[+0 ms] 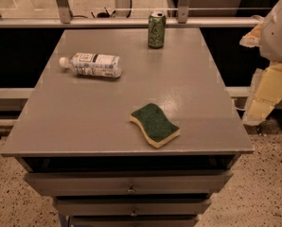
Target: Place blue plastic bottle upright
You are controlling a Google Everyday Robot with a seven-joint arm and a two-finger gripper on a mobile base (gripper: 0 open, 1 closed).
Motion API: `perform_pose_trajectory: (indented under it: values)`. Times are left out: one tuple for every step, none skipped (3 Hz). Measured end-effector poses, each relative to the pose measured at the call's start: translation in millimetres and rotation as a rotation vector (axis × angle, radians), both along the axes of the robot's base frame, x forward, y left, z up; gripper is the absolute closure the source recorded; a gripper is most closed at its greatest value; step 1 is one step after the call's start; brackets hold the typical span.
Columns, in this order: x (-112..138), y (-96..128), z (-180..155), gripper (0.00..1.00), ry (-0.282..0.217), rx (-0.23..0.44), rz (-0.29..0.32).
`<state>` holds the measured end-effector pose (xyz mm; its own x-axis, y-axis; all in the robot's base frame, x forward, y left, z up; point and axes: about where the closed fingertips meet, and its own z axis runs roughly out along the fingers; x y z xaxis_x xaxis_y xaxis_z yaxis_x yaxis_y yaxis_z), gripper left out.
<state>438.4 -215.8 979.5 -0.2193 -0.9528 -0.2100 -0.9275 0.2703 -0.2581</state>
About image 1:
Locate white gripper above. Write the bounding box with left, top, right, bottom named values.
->
left=239, top=0, right=282, bottom=126

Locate clear plastic water bottle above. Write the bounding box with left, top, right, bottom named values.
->
left=59, top=52, right=122, bottom=78

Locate green soda can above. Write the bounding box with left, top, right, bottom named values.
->
left=148, top=11, right=167, bottom=48

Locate green and yellow sponge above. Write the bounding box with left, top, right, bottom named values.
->
left=130, top=103, right=180, bottom=148

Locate grey drawer cabinet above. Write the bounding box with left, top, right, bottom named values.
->
left=1, top=28, right=253, bottom=227

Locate metal railing frame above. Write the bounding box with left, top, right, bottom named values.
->
left=0, top=0, right=263, bottom=28

